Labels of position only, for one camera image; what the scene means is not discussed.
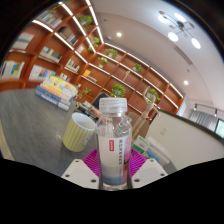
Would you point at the dark book stack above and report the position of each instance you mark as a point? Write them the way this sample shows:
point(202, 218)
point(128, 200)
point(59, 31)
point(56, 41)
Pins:
point(86, 110)

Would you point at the orange wooden shelf unit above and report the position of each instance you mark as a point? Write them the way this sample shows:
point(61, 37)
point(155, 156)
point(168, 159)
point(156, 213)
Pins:
point(113, 66)

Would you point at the black track light rail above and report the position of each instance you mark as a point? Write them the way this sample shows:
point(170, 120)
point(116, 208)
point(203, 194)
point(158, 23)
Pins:
point(206, 107)

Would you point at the tan chair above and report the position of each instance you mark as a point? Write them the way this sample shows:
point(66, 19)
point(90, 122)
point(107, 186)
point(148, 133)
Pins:
point(134, 120)

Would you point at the white wall switch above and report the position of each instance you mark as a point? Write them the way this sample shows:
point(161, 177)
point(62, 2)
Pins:
point(163, 131)

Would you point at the clear plastic water bottle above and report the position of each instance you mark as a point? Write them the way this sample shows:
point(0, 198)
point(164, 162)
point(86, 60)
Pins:
point(113, 150)

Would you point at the dark blue chair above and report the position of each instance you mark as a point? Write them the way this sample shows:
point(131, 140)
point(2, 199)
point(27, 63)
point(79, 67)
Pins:
point(100, 97)

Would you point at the white partition with dark top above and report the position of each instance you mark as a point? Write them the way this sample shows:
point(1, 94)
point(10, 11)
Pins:
point(190, 143)

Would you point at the grey curtain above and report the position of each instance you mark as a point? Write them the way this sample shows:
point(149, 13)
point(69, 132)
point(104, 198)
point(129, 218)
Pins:
point(203, 120)

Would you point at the branched globe ceiling lamp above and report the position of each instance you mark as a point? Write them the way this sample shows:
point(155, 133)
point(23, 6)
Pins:
point(180, 28)

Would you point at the wooden artist mannequin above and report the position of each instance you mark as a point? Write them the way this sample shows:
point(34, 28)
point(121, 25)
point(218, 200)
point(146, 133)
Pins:
point(146, 111)

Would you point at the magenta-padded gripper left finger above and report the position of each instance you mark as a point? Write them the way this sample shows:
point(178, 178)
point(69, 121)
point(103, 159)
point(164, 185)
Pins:
point(78, 173)

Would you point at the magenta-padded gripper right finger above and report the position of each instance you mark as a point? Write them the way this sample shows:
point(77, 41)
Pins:
point(150, 173)

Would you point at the recessed ceiling light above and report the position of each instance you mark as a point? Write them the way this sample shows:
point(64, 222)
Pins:
point(119, 34)
point(185, 82)

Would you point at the window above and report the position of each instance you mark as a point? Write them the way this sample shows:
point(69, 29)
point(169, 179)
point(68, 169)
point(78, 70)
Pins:
point(220, 128)

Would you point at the colourful book stack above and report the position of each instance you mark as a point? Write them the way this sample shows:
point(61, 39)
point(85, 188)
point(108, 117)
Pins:
point(56, 91)

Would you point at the small green white box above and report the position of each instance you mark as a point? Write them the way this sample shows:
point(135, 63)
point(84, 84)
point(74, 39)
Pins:
point(140, 144)

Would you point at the yellow striped white cup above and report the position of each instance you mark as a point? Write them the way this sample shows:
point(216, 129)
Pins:
point(76, 135)

